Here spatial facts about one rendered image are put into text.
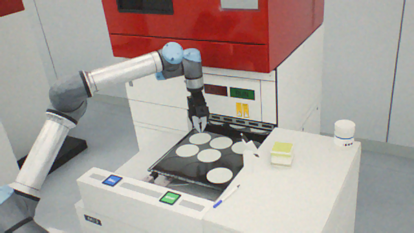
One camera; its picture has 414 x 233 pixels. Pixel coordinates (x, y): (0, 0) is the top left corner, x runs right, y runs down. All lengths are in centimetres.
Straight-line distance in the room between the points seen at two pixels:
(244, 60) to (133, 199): 68
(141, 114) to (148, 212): 81
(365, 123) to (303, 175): 192
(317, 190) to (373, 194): 162
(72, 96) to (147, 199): 43
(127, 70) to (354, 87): 213
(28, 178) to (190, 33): 82
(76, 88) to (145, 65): 24
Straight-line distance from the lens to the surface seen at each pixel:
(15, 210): 136
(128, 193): 147
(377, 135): 337
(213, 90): 181
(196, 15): 167
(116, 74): 143
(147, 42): 186
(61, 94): 144
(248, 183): 142
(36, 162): 151
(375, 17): 304
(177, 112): 198
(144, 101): 208
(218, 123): 186
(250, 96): 173
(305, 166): 150
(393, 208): 292
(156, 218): 143
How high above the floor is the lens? 182
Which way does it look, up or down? 27 degrees down
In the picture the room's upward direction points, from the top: 6 degrees counter-clockwise
